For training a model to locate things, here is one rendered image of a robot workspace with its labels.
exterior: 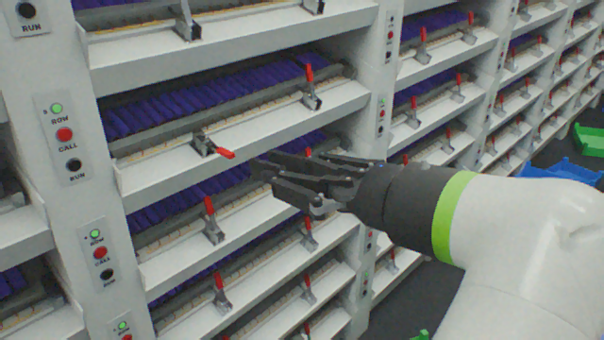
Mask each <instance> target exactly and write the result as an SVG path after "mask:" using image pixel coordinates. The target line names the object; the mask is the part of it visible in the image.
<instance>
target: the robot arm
mask: <svg viewBox="0 0 604 340"><path fill-rule="evenodd" d="M268 157H269V161H263V160H260V159H256V158H251V159H249V165H250V170H251V175H252V179H256V180H259V181H262V182H264V183H267V184H270V185H271V190H272V196H273V197H274V198H276V199H278V200H281V201H283V202H285V203H287V204H289V205H291V206H294V207H296V208H297V209H299V210H301V211H304V212H306V213H309V214H310V215H311V216H312V218H313V219H314V220H315V221H323V220H325V213H328V212H331V211H334V210H337V211H338V212H340V213H353V214H355V215H356V216H357V217H358V219H359V220H360V221H361V222H362V224H363V225H364V226H366V227H368V228H371V229H374V230H379V231H382V232H385V233H386V234H387V237H388V238H389V240H390V241H391V243H393V244H394V245H396V246H399V247H403V248H405V249H408V250H411V251H414V252H417V253H419V254H422V255H423V256H422V259H423V261H425V262H429V261H431V258H432V259H435V260H438V261H441V262H444V263H447V264H451V265H454V266H457V267H459V268H461V269H464V270H465V271H466V272H465V274H464V276H463V279H462V281H461V285H460V288H459V290H458V292H457V294H456V296H455V297H454V299H453V301H452V303H451V304H450V306H449V308H448V310H447V312H446V314H445V317H444V318H443V320H442V321H443V322H442V324H441V325H440V327H439V329H438V330H437V332H436V333H435V335H434V337H433V338H432V340H600V339H601V337H602V334H603V332H604V195H603V194H602V193H600V192H599V191H598V190H596V189H594V188H592V187H590V186H587V185H585V184H582V183H579V182H576V181H573V180H569V179H561V178H503V177H495V176H489V175H483V174H479V173H474V172H469V171H463V170H459V169H454V168H449V167H444V166H440V165H435V164H430V163H428V160H427V159H422V160H421V162H419V161H413V162H411V163H409V164H407V165H406V166H405V167H404V166H399V165H394V164H389V163H385V160H381V159H379V160H367V159H361V158H355V157H348V156H343V155H338V154H331V153H326V152H321V153H319V154H318V157H317V158H315V157H313V156H308V157H307V158H305V157H302V156H298V155H295V154H290V153H286V152H282V151H278V150H274V149H270V150H268ZM327 160H329V161H327ZM307 172H308V174H307Z"/></svg>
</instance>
